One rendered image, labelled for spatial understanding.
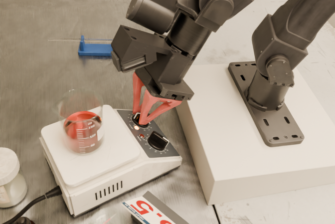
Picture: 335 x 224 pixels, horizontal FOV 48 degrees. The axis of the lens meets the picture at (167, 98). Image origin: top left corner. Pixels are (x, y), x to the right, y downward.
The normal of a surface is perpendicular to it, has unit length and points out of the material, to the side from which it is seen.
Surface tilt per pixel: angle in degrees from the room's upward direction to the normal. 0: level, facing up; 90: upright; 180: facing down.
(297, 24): 80
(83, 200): 90
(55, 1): 0
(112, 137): 0
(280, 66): 91
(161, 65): 60
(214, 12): 91
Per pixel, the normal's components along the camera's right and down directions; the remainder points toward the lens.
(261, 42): -0.90, -0.33
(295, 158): 0.14, -0.69
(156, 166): 0.52, 0.63
